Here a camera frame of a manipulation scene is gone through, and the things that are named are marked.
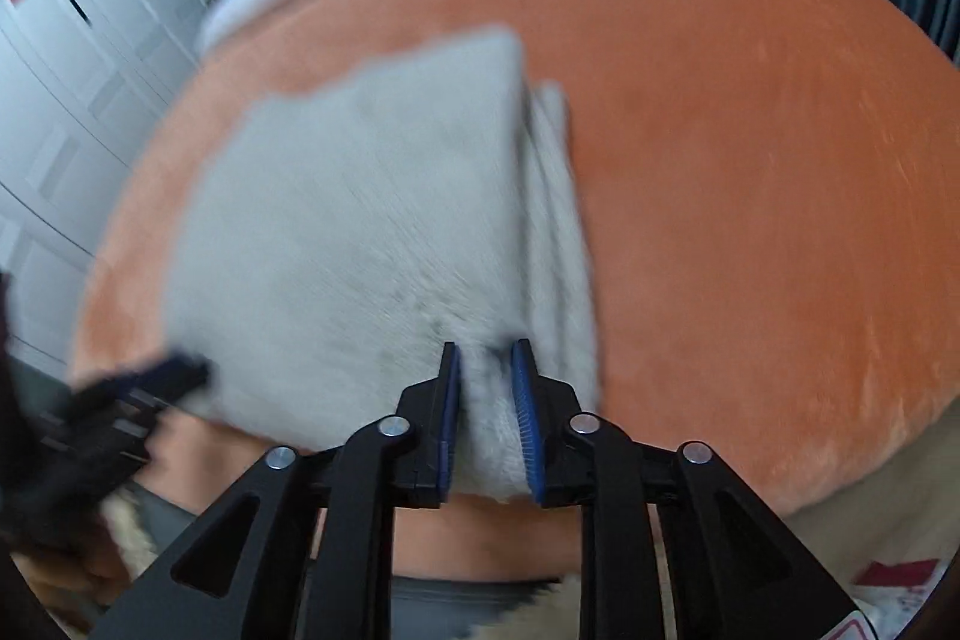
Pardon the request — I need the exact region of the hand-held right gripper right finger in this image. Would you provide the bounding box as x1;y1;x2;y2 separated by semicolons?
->
510;337;865;640

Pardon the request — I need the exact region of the white and red packet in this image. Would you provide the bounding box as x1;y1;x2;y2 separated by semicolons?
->
853;556;947;640

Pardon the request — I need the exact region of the cream fluffy cloth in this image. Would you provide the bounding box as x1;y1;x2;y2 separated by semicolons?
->
15;488;160;615

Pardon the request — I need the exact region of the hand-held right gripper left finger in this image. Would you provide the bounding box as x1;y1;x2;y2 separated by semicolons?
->
90;342;461;640

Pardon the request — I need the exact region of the grey sweater with black hearts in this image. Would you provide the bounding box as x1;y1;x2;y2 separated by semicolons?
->
161;26;605;504

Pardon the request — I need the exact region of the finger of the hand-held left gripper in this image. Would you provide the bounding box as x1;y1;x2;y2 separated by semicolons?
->
71;351;212;420

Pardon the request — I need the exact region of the white wardrobe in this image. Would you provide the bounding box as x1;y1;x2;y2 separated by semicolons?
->
0;0;218;378

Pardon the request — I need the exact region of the orange plush blanket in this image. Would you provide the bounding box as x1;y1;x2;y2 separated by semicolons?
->
71;0;960;581

